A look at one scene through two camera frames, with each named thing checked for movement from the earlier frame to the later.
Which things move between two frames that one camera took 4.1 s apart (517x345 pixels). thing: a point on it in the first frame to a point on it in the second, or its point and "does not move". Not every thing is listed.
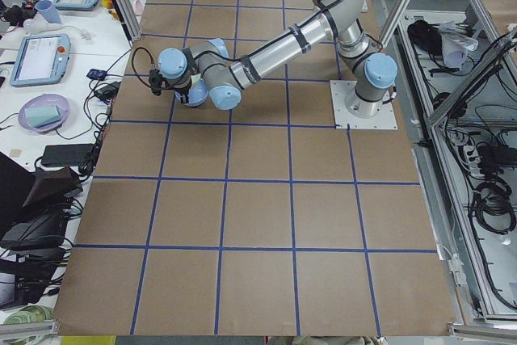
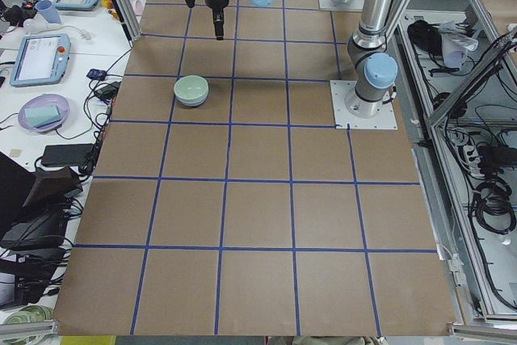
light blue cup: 47,9 does not move
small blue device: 97,74 does not move
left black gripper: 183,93 to 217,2
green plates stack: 31,314 does not move
